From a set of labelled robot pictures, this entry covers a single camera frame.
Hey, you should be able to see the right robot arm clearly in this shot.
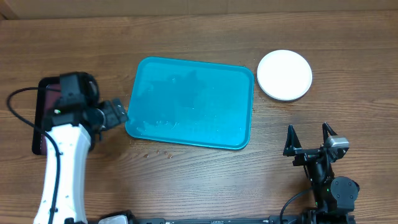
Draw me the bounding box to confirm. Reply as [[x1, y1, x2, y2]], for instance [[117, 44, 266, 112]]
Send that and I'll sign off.
[[279, 123, 360, 224]]

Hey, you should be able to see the teal plastic serving tray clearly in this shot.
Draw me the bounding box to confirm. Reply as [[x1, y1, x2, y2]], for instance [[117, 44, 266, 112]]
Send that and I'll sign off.
[[125, 57, 254, 150]]

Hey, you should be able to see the black and maroon tray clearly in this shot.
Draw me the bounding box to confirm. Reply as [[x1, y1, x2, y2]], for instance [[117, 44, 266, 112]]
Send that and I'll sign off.
[[32, 77, 60, 156]]

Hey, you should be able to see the white plate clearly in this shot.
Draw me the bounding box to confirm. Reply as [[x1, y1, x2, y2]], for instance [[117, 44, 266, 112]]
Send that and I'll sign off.
[[257, 50, 313, 101]]

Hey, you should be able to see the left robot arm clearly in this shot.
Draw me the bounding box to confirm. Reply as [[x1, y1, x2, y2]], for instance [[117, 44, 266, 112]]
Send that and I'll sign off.
[[34, 98, 128, 223]]

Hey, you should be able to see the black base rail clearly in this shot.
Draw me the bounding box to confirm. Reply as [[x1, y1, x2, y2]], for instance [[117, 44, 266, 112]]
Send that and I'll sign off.
[[86, 214, 357, 224]]

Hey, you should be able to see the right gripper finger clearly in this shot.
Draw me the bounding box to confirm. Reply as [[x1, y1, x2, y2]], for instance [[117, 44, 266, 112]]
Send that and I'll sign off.
[[322, 122, 337, 143], [283, 125, 302, 157]]

